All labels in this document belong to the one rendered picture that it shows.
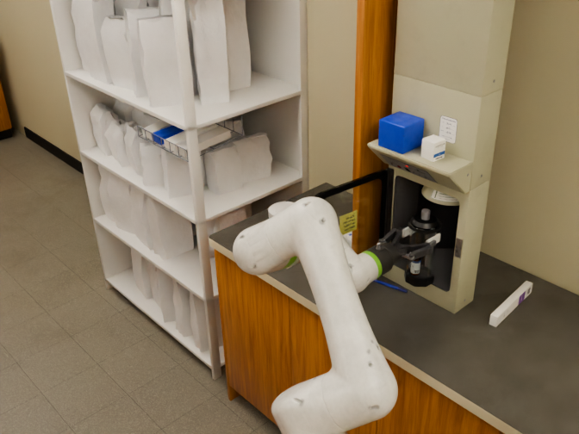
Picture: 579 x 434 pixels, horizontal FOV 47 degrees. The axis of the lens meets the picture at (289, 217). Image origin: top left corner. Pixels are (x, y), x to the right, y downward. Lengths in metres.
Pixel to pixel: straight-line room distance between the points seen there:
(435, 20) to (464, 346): 1.01
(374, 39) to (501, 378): 1.10
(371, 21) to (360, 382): 1.13
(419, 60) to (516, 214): 0.79
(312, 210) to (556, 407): 0.96
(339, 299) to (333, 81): 1.65
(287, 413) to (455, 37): 1.13
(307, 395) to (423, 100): 1.03
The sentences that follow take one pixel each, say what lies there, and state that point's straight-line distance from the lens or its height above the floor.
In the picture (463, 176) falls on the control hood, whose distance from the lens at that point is 2.03.
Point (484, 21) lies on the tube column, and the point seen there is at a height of 1.92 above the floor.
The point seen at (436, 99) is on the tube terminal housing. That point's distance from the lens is 2.07.
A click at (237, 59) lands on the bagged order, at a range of 3.07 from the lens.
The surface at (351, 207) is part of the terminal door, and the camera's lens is 2.20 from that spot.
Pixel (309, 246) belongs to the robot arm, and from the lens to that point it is 1.50.
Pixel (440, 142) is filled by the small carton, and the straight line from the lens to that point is 2.02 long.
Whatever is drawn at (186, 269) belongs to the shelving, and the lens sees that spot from 3.36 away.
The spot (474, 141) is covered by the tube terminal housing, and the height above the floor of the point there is 1.57.
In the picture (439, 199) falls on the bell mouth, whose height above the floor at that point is 1.33.
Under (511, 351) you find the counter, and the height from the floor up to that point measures 0.94.
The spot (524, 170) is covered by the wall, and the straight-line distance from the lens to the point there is 2.50.
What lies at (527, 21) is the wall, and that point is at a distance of 2.36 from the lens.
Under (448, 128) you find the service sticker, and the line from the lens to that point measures 2.07.
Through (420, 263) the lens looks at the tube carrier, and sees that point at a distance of 2.25.
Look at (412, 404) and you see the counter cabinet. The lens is 2.28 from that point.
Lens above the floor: 2.36
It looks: 30 degrees down
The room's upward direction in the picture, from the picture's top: 2 degrees counter-clockwise
